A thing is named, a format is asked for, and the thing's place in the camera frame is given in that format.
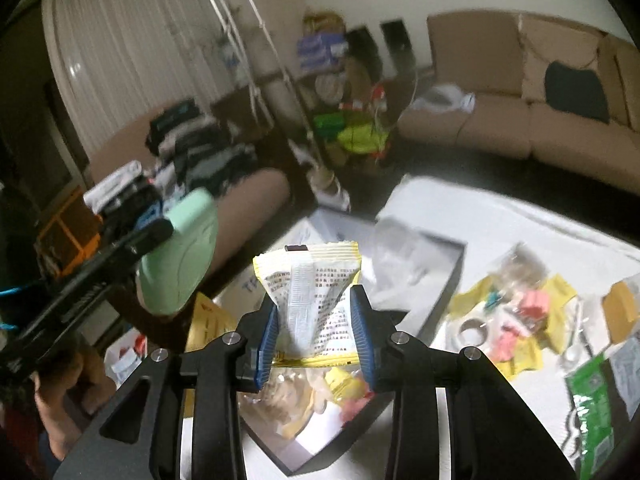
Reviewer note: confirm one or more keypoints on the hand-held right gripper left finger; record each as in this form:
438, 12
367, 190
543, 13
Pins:
267, 340

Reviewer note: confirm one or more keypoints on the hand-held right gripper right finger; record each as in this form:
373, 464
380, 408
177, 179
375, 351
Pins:
362, 340

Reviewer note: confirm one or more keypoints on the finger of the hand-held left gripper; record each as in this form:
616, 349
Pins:
125, 252
132, 202

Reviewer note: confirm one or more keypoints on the mint green packet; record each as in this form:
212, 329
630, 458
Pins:
185, 255

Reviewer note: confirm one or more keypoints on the yellow white snack wrapper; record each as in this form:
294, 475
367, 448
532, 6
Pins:
305, 285

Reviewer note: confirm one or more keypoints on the white cardboard box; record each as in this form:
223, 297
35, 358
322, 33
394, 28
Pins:
320, 455

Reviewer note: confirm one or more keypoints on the person's left forearm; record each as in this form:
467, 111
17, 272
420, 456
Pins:
57, 435

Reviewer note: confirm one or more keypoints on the person's left hand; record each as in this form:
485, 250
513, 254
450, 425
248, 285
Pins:
70, 385

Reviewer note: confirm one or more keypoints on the golden yellow packet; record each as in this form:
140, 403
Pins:
210, 320

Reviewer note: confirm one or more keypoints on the clear bag of beige snacks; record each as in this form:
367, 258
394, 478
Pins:
280, 400

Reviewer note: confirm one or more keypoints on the orange framed crate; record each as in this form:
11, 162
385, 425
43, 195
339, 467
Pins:
65, 230

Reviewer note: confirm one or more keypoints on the pink wrapper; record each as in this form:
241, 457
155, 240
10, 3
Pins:
532, 305
352, 407
505, 342

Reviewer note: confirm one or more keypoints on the pile of folded clothes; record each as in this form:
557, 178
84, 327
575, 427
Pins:
200, 145

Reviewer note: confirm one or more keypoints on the clear plastic bag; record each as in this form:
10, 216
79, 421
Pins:
400, 255

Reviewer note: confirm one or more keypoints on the white packet with red print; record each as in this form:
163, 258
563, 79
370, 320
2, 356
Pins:
125, 360

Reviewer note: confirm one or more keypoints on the clear tape roll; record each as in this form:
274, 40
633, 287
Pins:
470, 332

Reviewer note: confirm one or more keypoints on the brown upholstered bench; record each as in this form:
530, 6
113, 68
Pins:
250, 200

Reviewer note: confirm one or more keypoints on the white curtain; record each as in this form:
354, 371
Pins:
125, 50

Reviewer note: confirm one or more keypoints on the white slippers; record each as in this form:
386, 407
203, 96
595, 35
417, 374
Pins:
332, 187

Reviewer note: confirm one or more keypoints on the clear bag with brown contents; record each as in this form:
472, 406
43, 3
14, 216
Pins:
520, 265

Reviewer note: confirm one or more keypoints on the white drying rack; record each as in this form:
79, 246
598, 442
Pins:
240, 35

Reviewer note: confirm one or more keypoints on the neon green bag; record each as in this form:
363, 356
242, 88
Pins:
360, 132

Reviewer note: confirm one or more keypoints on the white plastic spoon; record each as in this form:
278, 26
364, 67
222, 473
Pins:
575, 340

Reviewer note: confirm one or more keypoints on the green seaweed packet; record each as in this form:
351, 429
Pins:
595, 410

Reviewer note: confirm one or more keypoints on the blue packages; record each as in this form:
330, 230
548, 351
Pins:
320, 47

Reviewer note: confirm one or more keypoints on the brown sofa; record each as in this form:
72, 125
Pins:
500, 130

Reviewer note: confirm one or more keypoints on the white cloth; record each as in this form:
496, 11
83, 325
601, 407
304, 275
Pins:
445, 100

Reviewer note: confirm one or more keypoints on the mustard yellow paper packet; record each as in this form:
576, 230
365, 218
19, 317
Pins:
620, 310

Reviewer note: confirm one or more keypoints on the woven basket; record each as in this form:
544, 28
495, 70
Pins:
325, 22

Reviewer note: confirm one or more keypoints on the dark cushion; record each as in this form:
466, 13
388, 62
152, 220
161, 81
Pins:
575, 90

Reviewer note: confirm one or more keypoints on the beige cushion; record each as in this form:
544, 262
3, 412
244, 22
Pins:
550, 45

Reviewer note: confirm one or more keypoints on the dark leaning picture frame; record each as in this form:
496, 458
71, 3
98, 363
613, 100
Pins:
397, 40

